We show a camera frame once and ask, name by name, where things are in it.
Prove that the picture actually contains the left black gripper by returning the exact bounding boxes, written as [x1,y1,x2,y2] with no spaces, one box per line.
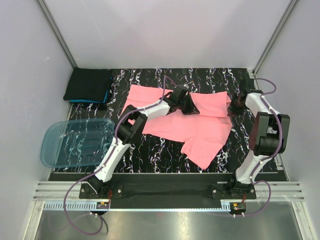
[176,93,199,116]

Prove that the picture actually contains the pink t shirt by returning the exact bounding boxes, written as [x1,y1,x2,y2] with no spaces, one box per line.
[119,84,233,170]

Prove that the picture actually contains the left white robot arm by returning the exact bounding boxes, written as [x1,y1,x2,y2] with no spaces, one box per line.
[87,85,200,198]

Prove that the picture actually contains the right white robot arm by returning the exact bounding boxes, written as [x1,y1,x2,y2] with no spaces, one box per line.
[226,78,290,199]

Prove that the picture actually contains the folded black t shirt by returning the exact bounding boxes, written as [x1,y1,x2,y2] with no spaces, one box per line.
[63,67,113,101]

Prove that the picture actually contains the folded blue t shirt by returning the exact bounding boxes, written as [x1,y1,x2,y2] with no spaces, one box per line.
[69,81,113,104]

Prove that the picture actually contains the blue plastic bin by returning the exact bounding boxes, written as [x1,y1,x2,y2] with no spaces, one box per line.
[40,118,115,169]

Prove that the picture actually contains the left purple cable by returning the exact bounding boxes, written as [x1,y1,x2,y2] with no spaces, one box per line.
[63,76,177,236]

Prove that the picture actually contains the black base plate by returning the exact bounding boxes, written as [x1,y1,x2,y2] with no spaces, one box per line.
[79,173,257,200]

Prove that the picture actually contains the aluminium frame rail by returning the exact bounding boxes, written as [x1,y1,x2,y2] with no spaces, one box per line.
[33,181,305,212]

